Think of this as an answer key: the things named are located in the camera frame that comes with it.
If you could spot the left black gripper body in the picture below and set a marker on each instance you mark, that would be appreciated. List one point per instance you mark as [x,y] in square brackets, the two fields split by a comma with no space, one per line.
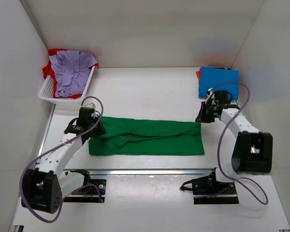
[93,122]

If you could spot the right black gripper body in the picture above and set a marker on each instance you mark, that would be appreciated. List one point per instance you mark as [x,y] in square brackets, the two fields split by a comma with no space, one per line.
[210,117]

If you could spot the green t shirt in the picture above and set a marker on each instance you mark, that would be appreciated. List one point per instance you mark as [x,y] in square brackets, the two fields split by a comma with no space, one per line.
[128,136]

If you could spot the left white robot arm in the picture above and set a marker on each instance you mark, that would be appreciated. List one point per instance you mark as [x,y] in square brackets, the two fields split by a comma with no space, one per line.
[45,186]

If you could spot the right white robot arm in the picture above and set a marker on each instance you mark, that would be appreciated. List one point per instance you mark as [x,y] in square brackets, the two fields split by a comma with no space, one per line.
[252,153]

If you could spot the folded blue t shirt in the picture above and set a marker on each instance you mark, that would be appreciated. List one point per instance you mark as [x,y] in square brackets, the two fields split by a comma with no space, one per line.
[211,77]

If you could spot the folded orange t shirt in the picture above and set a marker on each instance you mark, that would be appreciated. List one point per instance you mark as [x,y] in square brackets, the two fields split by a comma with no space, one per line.
[198,73]

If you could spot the white plastic basket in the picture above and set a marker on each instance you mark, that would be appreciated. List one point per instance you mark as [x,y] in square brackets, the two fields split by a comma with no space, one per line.
[46,92]

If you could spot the lavender t shirt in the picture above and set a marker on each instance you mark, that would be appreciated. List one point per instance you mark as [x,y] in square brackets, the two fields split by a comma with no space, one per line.
[72,72]

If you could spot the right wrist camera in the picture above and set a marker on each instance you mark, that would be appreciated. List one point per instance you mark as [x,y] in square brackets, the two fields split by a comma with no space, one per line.
[210,94]

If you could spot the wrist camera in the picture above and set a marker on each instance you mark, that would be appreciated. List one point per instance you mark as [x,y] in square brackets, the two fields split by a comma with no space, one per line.
[91,109]
[210,94]

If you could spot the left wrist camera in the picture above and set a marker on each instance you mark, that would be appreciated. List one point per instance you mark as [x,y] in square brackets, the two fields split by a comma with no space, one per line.
[91,109]

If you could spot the aluminium rail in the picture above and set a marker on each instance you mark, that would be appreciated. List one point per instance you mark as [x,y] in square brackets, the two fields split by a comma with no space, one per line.
[149,171]

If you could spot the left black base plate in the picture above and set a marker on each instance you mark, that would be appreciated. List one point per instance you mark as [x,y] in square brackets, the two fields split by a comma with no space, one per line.
[90,194]

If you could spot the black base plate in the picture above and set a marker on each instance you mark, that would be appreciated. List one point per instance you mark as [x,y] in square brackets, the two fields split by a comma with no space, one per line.
[207,191]
[90,194]

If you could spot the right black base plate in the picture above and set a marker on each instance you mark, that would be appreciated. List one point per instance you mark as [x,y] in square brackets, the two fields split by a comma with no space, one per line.
[207,191]

